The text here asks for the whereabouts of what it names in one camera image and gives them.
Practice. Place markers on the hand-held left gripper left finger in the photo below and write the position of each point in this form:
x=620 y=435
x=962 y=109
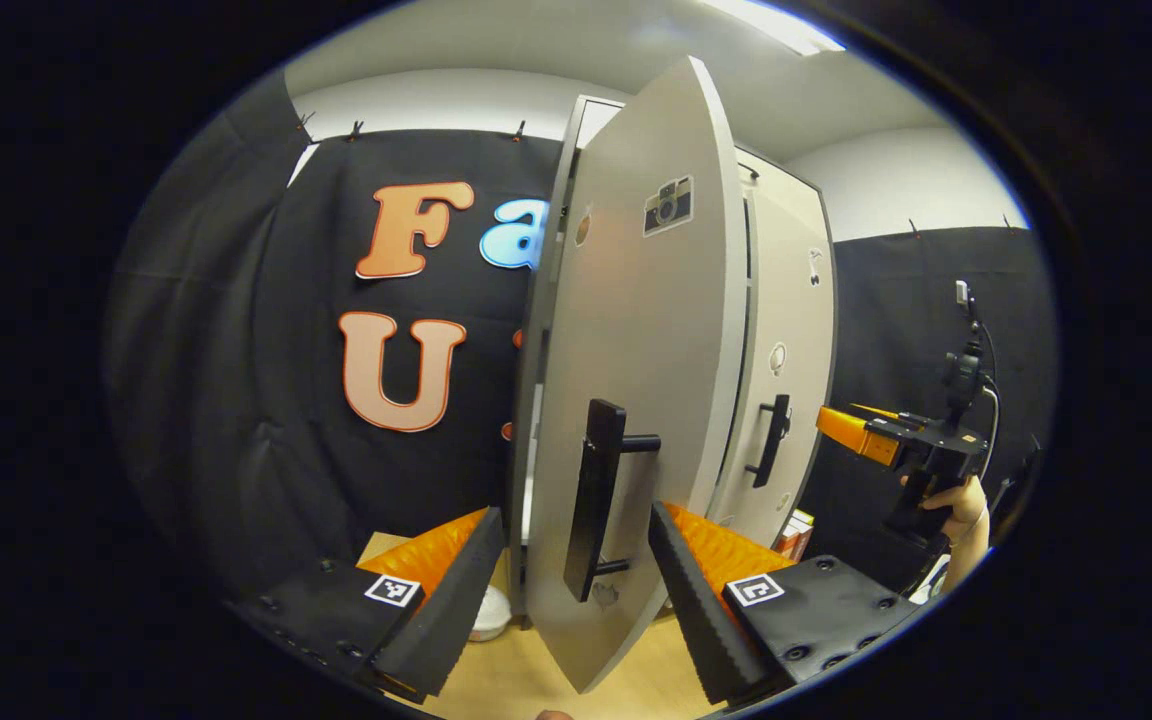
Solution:
x=451 y=615

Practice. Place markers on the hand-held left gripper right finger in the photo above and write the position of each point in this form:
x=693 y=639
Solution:
x=696 y=610

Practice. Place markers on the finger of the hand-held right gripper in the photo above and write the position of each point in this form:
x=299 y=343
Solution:
x=851 y=432
x=886 y=412

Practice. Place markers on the white shoe cabinet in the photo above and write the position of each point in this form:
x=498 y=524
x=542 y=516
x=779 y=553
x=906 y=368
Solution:
x=561 y=170

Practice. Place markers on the white round container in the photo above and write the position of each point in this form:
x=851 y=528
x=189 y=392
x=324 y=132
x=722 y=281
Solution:
x=491 y=615

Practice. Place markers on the brown book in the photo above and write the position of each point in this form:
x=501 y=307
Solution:
x=794 y=540

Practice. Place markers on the black backdrop cloth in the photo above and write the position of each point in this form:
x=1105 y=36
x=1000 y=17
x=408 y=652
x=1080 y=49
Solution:
x=236 y=400

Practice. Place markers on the ceiling light panel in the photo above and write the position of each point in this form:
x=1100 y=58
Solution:
x=776 y=25

